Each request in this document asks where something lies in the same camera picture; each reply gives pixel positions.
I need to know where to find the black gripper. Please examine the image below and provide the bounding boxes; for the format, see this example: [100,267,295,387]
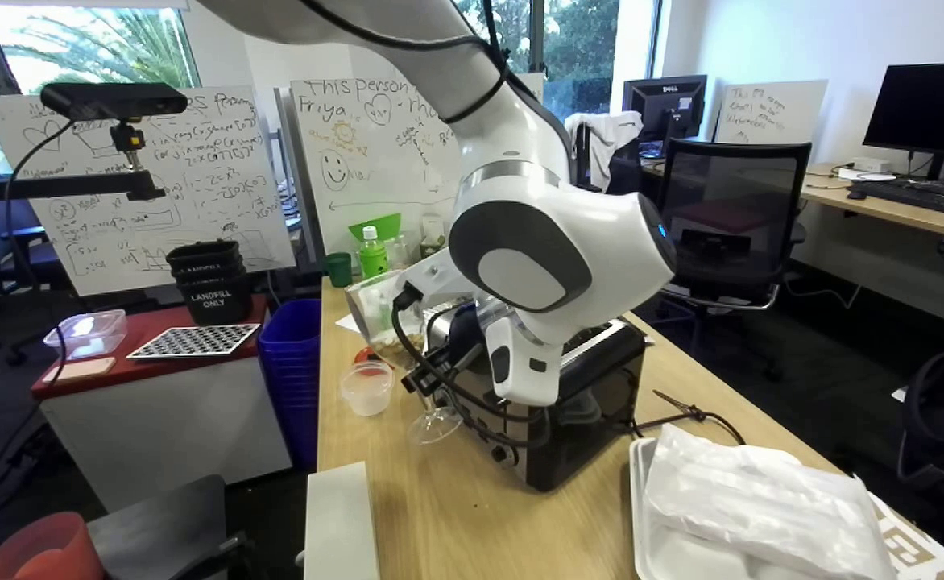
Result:
[400,305,483,396]

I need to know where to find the clear wine glass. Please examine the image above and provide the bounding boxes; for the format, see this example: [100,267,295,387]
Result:
[408,367,461,445]

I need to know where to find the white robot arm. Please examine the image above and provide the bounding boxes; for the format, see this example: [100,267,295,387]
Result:
[200,0,675,408]

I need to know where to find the small clear plastic bowl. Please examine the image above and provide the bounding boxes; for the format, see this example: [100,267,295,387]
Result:
[339,360,392,420]

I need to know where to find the green plastic bottle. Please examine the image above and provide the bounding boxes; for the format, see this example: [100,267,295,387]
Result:
[359,226,391,279]

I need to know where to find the black silver toaster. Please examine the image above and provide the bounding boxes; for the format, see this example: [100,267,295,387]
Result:
[446,321,647,493]

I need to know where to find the blue storage bin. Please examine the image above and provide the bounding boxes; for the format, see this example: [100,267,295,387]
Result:
[259,296,321,470]

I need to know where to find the white rectangular box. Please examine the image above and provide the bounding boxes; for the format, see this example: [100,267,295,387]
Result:
[303,462,379,580]

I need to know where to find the black stacked cups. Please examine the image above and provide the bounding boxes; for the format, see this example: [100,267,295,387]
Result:
[168,241,250,325]

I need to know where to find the checkerboard calibration sheet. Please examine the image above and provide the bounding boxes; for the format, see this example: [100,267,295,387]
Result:
[128,323,259,360]

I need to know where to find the white foam tray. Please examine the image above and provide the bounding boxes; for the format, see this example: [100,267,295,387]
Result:
[627,440,764,580]

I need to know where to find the black mesh office chair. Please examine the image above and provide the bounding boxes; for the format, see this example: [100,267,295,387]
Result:
[656,141,811,312]

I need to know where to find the crumpled clear plastic bag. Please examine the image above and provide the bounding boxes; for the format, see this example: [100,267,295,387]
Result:
[646,426,896,580]

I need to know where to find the large whiteboard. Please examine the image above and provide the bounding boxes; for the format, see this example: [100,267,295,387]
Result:
[0,84,299,301]

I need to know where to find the red side table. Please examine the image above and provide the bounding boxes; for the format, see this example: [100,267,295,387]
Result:
[33,305,291,508]

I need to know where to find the red plastic bucket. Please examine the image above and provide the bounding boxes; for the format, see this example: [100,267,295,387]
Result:
[0,513,105,580]

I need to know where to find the black computer monitor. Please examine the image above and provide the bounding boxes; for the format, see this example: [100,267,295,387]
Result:
[864,66,944,154]

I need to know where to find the black camera on stand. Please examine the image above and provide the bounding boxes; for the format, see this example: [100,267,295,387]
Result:
[38,84,187,121]

